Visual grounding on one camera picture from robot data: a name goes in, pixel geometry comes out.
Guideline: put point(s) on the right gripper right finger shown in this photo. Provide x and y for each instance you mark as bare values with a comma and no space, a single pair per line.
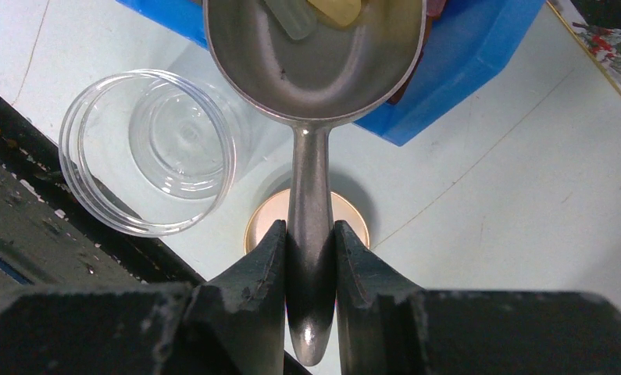
379,311

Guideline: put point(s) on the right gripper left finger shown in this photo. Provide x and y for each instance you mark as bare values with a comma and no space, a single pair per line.
235,321

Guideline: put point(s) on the metal scoop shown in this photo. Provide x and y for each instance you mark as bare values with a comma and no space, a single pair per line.
332,77

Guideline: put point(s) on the tin of gummy candies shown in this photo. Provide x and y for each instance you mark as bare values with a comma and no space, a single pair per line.
596,26

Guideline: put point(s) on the round gold jar lid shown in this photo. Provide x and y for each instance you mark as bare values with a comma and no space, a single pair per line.
276,208

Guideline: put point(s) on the clear plastic jar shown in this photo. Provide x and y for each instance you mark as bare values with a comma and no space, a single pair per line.
151,153

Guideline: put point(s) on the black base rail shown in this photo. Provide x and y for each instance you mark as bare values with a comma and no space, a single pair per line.
77,296

